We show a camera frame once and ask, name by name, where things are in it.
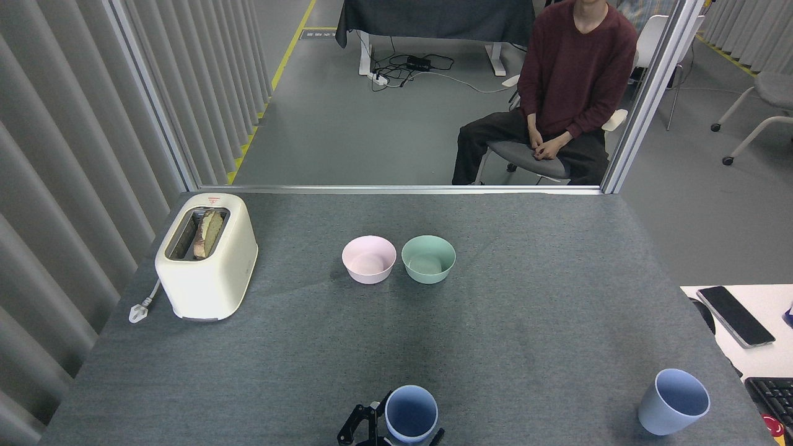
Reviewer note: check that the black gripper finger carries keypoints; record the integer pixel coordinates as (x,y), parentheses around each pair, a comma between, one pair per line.
(437,437)
(358,421)

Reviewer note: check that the blue plastic cup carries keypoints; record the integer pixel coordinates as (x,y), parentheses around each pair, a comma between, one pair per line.
(411,415)
(660,415)

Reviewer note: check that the blue object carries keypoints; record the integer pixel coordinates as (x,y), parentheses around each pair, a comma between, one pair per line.
(789,317)

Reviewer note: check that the black smartphone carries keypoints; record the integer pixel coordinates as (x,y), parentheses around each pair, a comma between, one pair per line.
(736,316)

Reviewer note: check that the seated background person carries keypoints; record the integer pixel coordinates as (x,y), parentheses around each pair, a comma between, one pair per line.
(638,11)

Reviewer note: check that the black power adapter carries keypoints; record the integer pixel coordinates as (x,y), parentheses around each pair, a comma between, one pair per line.
(419,62)

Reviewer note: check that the white chair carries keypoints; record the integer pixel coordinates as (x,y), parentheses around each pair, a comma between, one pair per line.
(650,43)

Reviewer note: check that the white side table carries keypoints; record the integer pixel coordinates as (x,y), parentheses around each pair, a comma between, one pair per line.
(768,359)

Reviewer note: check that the silver frame rail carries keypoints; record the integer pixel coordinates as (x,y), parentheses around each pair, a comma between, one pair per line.
(396,189)

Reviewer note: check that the black keyboard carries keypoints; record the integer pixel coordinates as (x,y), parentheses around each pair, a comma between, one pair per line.
(774,396)

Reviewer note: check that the white toaster power plug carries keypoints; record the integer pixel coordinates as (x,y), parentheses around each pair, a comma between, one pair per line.
(139,311)

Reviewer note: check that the red round object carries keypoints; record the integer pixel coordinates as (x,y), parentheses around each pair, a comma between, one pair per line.
(773,428)

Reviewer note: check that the grey wheeled chair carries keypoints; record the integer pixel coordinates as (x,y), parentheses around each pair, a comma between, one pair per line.
(771,93)

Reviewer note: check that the person's right hand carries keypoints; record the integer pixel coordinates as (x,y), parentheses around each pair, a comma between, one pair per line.
(536,137)

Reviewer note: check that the person's left hand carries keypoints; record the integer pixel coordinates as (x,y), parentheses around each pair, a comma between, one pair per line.
(554,148)

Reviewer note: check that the green bowl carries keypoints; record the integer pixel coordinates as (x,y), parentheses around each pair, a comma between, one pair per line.
(427,274)

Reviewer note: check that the silver frame post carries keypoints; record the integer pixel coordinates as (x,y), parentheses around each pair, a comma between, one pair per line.
(650,93)
(155,99)

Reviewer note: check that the white power strip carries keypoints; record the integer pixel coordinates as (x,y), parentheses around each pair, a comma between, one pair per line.
(378,78)

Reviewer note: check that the grey felt table cover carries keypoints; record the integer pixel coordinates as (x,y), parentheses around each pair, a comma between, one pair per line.
(396,334)

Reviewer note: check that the bread slice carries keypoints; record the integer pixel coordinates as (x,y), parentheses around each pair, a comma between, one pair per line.
(209,234)

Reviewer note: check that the cream toaster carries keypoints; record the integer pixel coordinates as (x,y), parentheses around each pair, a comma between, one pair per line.
(207,288)

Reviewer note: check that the table with dark cloth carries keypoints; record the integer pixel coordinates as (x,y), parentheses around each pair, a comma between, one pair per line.
(433,18)

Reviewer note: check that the pink bowl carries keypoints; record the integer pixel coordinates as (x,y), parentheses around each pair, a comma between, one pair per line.
(369,272)

